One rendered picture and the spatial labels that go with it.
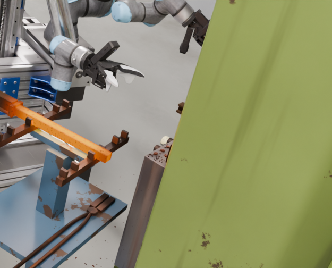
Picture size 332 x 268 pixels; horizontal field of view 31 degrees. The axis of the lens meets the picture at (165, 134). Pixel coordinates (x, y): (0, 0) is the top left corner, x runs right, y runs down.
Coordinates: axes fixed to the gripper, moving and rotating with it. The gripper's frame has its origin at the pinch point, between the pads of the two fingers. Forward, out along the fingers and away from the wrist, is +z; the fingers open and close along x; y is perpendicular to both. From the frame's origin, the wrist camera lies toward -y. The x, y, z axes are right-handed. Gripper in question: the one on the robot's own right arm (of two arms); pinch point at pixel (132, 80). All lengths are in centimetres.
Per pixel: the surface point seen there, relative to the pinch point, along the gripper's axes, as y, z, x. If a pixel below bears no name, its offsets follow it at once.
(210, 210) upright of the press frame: -6, 59, 49
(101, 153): -1, 24, 45
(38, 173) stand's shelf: 26.3, -3.6, 35.4
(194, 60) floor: 100, -108, -265
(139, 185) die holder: 18.9, 25.3, 22.3
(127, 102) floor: 100, -93, -153
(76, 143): 0.0, 16.1, 46.2
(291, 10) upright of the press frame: -56, 60, 49
